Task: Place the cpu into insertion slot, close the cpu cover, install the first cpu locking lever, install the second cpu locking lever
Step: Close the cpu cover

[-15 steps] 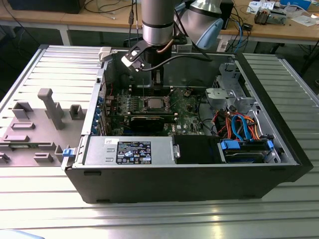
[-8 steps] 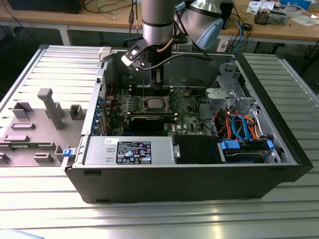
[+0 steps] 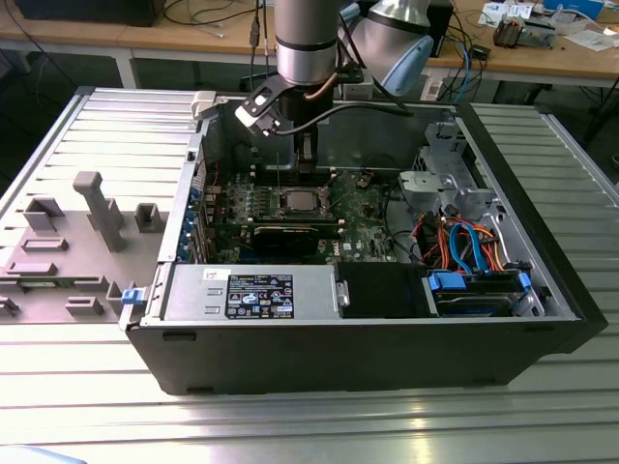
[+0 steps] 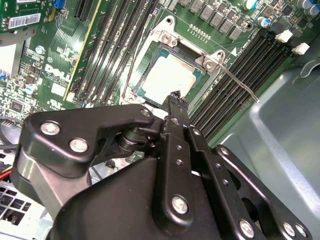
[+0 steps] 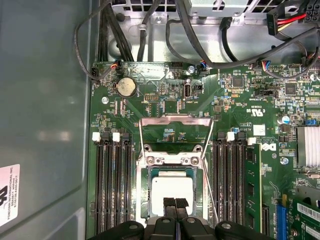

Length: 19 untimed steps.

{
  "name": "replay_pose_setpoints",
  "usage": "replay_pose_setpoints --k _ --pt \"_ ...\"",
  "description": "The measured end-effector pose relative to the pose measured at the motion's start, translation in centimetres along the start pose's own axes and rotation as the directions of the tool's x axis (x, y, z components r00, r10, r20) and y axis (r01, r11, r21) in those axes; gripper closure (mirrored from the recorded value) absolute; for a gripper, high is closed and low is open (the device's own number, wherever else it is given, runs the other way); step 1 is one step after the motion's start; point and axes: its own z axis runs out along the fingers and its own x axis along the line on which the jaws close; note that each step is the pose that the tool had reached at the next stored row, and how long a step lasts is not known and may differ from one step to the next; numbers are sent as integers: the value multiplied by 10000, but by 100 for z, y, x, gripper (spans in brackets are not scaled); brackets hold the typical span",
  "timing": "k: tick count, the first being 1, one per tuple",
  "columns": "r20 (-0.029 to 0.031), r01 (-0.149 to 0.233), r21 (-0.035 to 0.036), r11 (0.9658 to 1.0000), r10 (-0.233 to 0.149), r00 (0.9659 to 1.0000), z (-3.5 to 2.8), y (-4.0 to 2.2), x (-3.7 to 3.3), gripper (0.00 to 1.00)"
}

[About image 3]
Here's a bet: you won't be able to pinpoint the orange wire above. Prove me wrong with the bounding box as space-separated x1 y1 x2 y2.
419 216 509 275

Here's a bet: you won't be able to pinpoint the black graphics card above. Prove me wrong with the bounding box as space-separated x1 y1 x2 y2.
251 222 320 257

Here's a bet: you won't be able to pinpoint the grey metal drive cage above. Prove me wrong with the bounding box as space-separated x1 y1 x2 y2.
397 120 504 228

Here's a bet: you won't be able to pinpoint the blue wire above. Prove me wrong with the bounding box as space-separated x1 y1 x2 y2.
448 224 490 276

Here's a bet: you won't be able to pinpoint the grey parts rack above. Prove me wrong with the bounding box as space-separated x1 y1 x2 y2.
0 171 169 326

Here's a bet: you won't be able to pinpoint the black PC case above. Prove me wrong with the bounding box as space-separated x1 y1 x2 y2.
118 86 608 397

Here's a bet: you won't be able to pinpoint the CPU socket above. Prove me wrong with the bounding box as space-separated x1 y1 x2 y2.
271 186 336 219

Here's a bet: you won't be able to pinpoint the grey power supply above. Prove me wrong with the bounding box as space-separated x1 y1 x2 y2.
162 264 339 323

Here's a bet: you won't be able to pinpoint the black case fan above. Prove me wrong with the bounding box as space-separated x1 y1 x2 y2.
230 141 265 171

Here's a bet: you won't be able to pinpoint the beige case latch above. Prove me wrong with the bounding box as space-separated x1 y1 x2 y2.
191 90 218 120

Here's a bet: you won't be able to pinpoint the green motherboard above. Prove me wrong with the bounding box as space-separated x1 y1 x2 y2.
201 166 405 266

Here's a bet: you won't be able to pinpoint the blue hanging cable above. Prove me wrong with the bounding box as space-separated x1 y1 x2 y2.
461 41 481 96

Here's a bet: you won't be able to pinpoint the copper heatsink cooler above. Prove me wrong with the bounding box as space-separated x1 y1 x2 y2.
492 13 524 49

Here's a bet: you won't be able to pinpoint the thin black looped cable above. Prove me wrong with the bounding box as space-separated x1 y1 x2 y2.
365 153 405 171

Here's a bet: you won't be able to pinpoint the silver CPU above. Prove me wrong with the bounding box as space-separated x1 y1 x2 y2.
284 190 315 212

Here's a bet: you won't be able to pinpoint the hard disk in blue carrier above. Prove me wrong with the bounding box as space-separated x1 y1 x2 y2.
424 270 533 319

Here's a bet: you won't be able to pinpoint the black plastic shroud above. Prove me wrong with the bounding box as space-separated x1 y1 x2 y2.
336 263 429 319

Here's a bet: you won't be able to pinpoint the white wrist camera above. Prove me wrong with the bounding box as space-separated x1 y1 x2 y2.
235 89 282 139

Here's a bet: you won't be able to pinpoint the long black cable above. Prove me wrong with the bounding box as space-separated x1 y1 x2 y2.
381 182 427 265

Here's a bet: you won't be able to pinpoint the black camera cable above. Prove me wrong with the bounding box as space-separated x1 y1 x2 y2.
270 99 415 136

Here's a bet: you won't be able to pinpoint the copper coloured wrist hose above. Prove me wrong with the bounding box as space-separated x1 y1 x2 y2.
303 72 339 103

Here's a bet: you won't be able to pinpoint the black tower on desk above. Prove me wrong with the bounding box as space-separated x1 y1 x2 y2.
427 0 456 59

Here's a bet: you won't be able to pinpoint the blue cardboard box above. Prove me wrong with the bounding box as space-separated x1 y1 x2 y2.
541 0 605 15

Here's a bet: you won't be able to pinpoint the red wire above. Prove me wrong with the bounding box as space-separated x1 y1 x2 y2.
413 215 439 252

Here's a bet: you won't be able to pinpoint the white papers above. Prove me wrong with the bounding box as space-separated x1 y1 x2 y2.
483 2 533 25

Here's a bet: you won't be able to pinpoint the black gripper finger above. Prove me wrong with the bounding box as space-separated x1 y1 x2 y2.
294 133 319 182

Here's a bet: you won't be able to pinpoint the wooden desk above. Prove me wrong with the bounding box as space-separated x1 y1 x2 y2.
420 0 619 91
0 0 280 91

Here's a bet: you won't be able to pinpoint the black computer box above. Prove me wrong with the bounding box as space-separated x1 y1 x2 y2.
14 0 159 28

